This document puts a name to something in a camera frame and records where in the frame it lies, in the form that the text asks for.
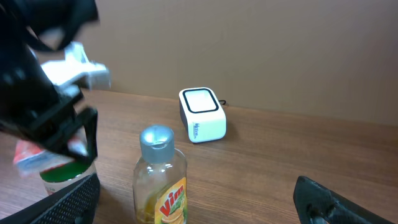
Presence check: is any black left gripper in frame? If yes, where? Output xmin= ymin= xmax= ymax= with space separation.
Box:
xmin=1 ymin=43 xmax=98 ymax=164

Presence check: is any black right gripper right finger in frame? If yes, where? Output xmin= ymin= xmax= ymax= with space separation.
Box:
xmin=293 ymin=175 xmax=392 ymax=224

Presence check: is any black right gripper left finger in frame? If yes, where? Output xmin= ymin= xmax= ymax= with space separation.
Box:
xmin=1 ymin=173 xmax=101 ymax=224

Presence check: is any red-lidded white cup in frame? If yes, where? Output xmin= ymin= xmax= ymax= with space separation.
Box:
xmin=13 ymin=139 xmax=96 ymax=195

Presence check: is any yellow liquid Vim bottle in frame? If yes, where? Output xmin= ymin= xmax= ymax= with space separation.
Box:
xmin=132 ymin=124 xmax=188 ymax=224

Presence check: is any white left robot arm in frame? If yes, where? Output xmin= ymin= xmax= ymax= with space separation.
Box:
xmin=1 ymin=0 xmax=98 ymax=164

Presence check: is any white barcode scanner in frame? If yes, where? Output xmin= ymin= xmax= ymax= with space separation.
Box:
xmin=178 ymin=87 xmax=227 ymax=143

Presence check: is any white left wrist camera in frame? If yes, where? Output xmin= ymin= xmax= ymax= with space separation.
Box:
xmin=41 ymin=41 xmax=111 ymax=90

